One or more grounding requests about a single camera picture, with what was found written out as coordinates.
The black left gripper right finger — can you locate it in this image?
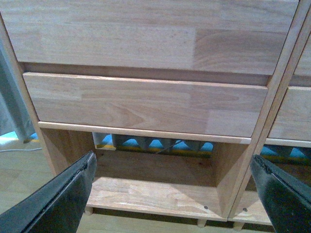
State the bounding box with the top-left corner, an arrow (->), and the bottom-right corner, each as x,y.
250,154 -> 311,233

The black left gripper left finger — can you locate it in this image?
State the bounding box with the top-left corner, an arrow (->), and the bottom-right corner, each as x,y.
0,151 -> 97,233

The right wooden shelf cabinet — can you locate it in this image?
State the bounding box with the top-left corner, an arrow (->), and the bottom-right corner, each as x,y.
213,0 -> 311,232

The wooden shelf cabinet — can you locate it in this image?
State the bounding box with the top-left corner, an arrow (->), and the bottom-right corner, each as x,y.
213,0 -> 311,232
0,0 -> 307,222

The left wooden shelf cabinet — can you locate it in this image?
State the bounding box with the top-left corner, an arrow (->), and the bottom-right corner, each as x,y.
0,0 -> 307,222

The right lower wooden drawer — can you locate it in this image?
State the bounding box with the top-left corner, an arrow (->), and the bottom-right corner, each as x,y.
269,86 -> 311,141

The wooden drawer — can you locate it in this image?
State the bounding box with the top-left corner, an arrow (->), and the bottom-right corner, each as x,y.
0,0 -> 298,75
269,86 -> 311,141
294,34 -> 311,76
23,72 -> 267,137

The grey curtain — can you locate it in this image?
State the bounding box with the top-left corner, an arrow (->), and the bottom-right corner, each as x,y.
0,43 -> 35,141

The left lower wooden drawer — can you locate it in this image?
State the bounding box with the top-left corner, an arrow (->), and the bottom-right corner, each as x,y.
23,72 -> 267,137

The right upper wooden drawer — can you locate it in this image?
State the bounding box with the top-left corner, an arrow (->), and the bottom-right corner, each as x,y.
294,34 -> 311,76

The left upper wooden drawer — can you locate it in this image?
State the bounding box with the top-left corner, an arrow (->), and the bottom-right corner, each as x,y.
0,0 -> 298,75

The white cable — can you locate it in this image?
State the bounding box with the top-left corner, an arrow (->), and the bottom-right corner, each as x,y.
0,147 -> 42,153

